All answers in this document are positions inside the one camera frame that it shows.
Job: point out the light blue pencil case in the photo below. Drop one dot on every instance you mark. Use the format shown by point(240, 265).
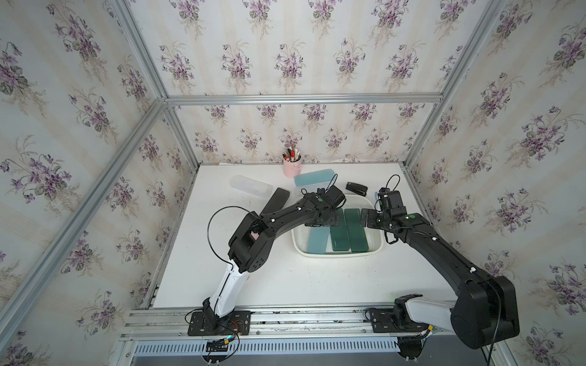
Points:
point(318, 240)

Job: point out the pink pen cup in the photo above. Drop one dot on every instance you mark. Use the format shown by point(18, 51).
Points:
point(292, 160)

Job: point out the clear frosted pencil case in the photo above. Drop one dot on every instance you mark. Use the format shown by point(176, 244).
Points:
point(251, 186)

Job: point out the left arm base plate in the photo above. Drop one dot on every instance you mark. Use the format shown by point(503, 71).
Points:
point(202, 324)

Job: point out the aluminium rail base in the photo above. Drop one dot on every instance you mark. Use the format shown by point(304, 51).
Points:
point(273, 331)

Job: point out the black stapler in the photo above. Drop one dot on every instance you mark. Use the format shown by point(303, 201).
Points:
point(357, 189)

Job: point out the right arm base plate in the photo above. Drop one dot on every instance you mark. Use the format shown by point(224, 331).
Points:
point(393, 321)

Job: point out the black pencil case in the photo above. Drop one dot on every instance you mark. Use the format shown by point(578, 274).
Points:
point(277, 201)

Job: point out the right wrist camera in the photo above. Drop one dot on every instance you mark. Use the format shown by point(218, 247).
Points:
point(391, 202)

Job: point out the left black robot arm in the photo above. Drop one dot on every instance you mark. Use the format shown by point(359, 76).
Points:
point(252, 242)

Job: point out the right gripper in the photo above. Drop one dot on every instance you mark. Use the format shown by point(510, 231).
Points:
point(369, 221)

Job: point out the teal pencil case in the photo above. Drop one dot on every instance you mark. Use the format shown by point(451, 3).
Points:
point(323, 176)

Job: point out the white plastic storage box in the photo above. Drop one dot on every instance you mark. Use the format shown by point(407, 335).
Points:
point(300, 234)

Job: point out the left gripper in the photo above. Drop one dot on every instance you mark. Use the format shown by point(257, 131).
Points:
point(334, 219)

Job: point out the dark green pencil case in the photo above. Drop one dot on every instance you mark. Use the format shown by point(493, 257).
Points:
point(339, 235)
point(355, 231)

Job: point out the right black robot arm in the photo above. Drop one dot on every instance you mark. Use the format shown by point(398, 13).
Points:
point(485, 310)

